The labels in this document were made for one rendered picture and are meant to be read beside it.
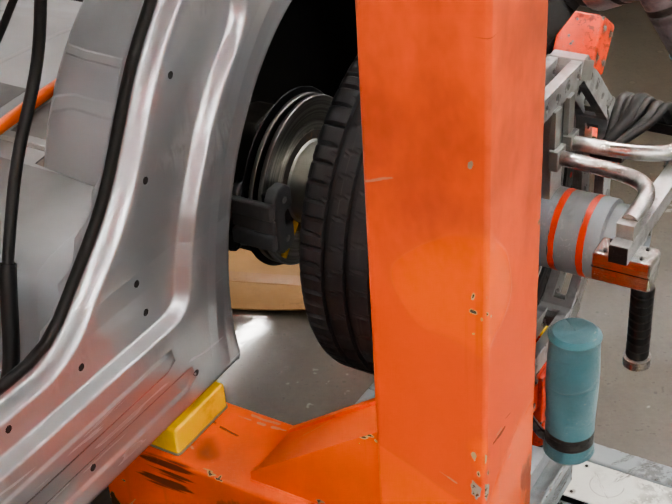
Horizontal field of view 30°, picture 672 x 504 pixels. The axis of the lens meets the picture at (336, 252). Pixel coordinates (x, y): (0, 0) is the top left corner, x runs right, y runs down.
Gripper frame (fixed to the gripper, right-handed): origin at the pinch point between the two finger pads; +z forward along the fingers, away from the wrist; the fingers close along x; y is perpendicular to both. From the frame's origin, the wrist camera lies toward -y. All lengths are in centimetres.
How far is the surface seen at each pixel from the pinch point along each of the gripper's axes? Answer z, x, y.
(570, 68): -1.4, -17.3, 4.0
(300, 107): 41.5, 1.4, -8.8
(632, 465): 45, -111, -23
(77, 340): 20, 26, -71
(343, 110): 17.2, 6.6, -18.2
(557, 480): 45, -91, -36
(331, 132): 18.3, 6.2, -22.0
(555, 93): -3.5, -14.7, -3.5
